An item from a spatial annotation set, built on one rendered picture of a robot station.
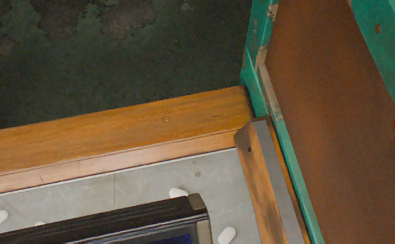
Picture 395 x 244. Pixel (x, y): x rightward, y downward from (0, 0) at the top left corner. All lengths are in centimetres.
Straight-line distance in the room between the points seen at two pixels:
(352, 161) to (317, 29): 16
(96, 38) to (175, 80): 37
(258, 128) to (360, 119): 29
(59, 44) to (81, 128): 111
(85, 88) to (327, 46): 138
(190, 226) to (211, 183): 41
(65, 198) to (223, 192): 28
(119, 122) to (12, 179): 21
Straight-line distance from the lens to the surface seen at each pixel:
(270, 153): 77
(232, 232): 83
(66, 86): 188
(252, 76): 88
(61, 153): 90
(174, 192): 85
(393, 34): 42
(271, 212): 76
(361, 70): 51
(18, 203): 92
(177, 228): 47
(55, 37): 202
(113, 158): 88
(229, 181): 88
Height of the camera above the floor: 157
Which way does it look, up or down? 64 degrees down
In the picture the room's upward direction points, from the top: straight up
